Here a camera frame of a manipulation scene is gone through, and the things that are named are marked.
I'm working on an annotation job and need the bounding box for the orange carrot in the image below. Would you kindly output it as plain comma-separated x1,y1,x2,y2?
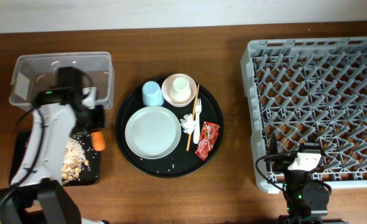
91,131,106,151

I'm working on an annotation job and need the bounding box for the rice and nutshell pile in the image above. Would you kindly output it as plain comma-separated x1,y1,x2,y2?
61,137,85,185

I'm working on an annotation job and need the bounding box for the grey round plate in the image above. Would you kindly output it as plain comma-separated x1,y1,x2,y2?
125,106,181,159

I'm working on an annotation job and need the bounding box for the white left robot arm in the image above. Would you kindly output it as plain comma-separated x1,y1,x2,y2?
0,67,105,223

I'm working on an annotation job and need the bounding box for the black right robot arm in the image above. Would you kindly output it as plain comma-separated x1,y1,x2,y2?
267,134,332,224

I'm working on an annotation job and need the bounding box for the grey dishwasher rack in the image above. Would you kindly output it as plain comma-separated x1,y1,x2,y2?
240,37,367,194

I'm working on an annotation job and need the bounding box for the clear plastic bin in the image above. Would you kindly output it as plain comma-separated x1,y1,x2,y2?
9,52,114,111

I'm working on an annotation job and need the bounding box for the red snack wrapper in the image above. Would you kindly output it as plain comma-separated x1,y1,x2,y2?
195,121,220,161

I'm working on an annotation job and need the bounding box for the white plastic fork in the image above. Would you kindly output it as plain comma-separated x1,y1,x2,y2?
193,98,202,144

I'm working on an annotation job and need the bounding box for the light blue cup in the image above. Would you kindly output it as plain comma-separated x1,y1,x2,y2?
142,81,164,106

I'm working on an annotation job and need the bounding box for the rectangular black tray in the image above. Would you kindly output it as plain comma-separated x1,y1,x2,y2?
9,131,101,186

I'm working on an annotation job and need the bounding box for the crumpled white tissue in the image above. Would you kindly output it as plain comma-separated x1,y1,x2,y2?
180,113,195,134

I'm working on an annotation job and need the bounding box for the wooden chopstick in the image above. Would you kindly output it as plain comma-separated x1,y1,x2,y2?
185,83,200,152

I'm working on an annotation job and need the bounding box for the pink bowl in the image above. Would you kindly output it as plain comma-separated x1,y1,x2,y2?
161,73,197,108

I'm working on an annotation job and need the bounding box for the white cup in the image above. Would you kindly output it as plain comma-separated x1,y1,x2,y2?
170,77,191,102

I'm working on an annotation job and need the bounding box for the round black tray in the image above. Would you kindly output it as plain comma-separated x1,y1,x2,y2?
115,85,223,178

